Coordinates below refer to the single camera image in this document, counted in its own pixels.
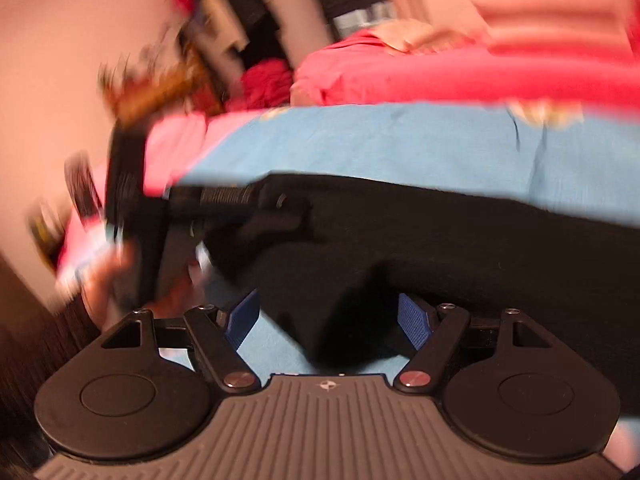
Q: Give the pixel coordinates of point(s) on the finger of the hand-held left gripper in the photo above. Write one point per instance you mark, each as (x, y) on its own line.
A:
(285, 207)

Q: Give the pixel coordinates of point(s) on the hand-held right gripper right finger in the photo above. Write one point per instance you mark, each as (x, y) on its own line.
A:
(412, 317)

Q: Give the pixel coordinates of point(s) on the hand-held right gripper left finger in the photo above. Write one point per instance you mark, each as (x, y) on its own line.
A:
(243, 316)

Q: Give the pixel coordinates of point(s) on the black pants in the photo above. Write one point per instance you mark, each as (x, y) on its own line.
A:
(450, 260)

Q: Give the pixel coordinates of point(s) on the person's left hand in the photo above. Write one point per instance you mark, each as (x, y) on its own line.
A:
(112, 280)

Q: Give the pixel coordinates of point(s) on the pink sheet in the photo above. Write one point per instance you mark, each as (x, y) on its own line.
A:
(180, 145)

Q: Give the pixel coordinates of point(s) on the brown patterned cloth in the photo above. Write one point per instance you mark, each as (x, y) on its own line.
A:
(150, 90)

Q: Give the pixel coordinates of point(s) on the blue floral blanket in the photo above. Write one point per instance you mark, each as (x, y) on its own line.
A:
(375, 145)

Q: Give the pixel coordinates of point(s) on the red folded towel pile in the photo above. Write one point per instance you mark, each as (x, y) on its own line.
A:
(267, 82)

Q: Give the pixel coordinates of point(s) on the red bed sheet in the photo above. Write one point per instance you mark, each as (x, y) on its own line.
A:
(425, 70)

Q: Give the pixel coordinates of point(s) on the beige towel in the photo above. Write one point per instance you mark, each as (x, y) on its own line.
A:
(420, 35)

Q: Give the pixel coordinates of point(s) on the pink embossed pillow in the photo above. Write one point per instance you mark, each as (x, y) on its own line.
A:
(550, 30)

